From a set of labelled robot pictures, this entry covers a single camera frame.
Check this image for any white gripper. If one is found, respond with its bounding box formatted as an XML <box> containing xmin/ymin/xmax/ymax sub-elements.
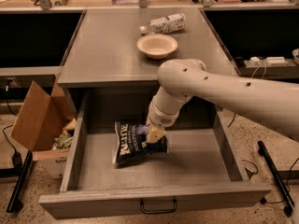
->
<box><xmin>146</xmin><ymin>100</ymin><xmax>181</xmax><ymax>143</ymax></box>

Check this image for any blue chip bag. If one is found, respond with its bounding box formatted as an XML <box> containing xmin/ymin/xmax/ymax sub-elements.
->
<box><xmin>112</xmin><ymin>121</ymin><xmax>168</xmax><ymax>164</ymax></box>

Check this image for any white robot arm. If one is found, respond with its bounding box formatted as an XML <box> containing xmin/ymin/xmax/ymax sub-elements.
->
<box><xmin>146</xmin><ymin>59</ymin><xmax>299</xmax><ymax>143</ymax></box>

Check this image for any grey open top drawer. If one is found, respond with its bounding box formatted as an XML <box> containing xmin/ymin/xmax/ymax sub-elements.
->
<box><xmin>39</xmin><ymin>91</ymin><xmax>270</xmax><ymax>219</ymax></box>

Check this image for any grey cabinet counter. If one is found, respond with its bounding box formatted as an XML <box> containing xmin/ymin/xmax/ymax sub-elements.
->
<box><xmin>57</xmin><ymin>7</ymin><xmax>241</xmax><ymax>117</ymax></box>

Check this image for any white paper bowl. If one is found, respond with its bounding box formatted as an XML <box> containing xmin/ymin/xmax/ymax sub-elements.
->
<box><xmin>137</xmin><ymin>34</ymin><xmax>178</xmax><ymax>60</ymax></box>

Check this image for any brown cardboard box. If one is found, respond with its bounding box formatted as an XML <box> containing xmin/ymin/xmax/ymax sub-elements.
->
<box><xmin>10</xmin><ymin>80</ymin><xmax>77</xmax><ymax>178</ymax></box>

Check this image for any clear plastic water bottle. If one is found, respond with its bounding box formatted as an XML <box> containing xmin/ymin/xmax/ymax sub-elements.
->
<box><xmin>139</xmin><ymin>13</ymin><xmax>186</xmax><ymax>35</ymax></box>

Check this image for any white power strip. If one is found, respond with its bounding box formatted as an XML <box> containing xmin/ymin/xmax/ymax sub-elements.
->
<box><xmin>249</xmin><ymin>56</ymin><xmax>289</xmax><ymax>67</ymax></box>

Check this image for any black bar right floor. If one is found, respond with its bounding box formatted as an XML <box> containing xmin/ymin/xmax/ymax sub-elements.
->
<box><xmin>258</xmin><ymin>141</ymin><xmax>294</xmax><ymax>217</ymax></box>

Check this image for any black bar floor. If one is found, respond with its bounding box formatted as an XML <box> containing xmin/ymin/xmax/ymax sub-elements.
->
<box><xmin>258</xmin><ymin>141</ymin><xmax>294</xmax><ymax>217</ymax></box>
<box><xmin>7</xmin><ymin>151</ymin><xmax>33</xmax><ymax>213</ymax></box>

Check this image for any black bar left floor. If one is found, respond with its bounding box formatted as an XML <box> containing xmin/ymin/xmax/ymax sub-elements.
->
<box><xmin>7</xmin><ymin>151</ymin><xmax>33</xmax><ymax>213</ymax></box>

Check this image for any black drawer handle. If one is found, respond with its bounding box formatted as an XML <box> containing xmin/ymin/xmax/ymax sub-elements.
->
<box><xmin>140</xmin><ymin>199</ymin><xmax>178</xmax><ymax>215</ymax></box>

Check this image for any black power adapter cable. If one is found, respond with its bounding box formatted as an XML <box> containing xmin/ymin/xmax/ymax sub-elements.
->
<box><xmin>2</xmin><ymin>124</ymin><xmax>24</xmax><ymax>170</ymax></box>

